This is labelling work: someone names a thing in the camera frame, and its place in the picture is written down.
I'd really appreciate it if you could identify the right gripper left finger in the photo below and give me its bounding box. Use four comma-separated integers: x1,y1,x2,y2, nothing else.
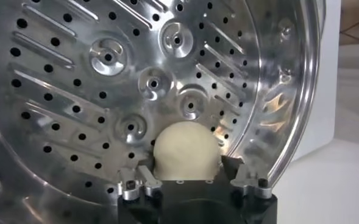
117,165,164,201

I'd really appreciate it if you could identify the white electric cooker pot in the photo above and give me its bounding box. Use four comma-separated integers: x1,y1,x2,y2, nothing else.
290,0,342,163

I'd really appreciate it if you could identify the white steamed baozi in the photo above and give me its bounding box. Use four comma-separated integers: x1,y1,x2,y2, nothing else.
152,121,222,181

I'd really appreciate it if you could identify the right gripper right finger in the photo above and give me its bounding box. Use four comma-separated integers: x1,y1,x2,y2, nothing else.
221,155,274,199

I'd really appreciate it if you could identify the perforated steel steamer basket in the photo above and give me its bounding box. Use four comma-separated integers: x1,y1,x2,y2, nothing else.
0,0,326,224

